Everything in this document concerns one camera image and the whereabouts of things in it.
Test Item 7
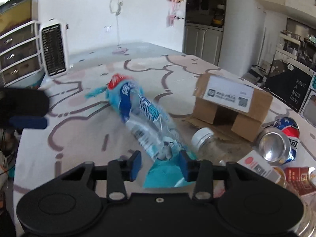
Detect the grey kitchen cabinet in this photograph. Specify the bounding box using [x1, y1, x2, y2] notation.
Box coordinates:
[183, 24, 223, 65]

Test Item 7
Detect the clear bottle white cap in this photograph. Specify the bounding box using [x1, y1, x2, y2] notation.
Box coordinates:
[191, 127, 252, 165]

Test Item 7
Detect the blue Pepsi can upright-crushed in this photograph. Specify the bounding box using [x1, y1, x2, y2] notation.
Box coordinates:
[253, 127, 296, 166]

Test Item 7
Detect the white drawer cabinet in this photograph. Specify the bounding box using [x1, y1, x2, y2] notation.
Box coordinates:
[1, 20, 44, 88]

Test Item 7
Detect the red foil snack bag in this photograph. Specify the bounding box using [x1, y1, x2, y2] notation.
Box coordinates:
[283, 167, 315, 197]

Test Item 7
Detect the blue plastic snack wrapper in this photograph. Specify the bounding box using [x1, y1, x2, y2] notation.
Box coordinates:
[85, 73, 196, 188]

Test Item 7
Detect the cartoon patterned tablecloth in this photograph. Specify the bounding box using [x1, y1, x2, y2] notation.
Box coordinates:
[13, 44, 315, 202]

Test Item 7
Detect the white space heater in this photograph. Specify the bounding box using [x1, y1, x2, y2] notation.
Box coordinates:
[40, 18, 70, 78]

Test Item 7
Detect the black chalkboard sign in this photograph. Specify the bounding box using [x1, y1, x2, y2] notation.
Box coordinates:
[264, 59, 313, 112]

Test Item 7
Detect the brown cardboard box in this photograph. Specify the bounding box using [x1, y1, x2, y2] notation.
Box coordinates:
[190, 73, 273, 142]

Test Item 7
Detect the white red small carton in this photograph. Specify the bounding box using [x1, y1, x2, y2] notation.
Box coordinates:
[238, 150, 281, 183]

